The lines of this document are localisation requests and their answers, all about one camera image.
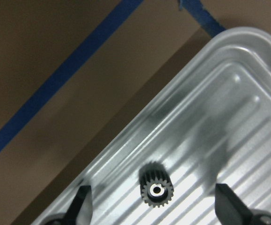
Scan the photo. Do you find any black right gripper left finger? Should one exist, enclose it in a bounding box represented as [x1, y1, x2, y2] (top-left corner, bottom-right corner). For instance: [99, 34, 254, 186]
[62, 185, 93, 225]

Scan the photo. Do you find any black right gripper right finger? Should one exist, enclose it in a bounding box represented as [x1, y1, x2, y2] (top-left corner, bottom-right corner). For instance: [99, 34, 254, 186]
[215, 183, 259, 225]

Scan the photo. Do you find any black bearing gear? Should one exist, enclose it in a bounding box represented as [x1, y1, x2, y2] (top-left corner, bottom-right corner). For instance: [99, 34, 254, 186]
[139, 162, 174, 208]

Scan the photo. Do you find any ribbed metal tray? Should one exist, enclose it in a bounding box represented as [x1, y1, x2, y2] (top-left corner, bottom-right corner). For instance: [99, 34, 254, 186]
[33, 27, 271, 225]

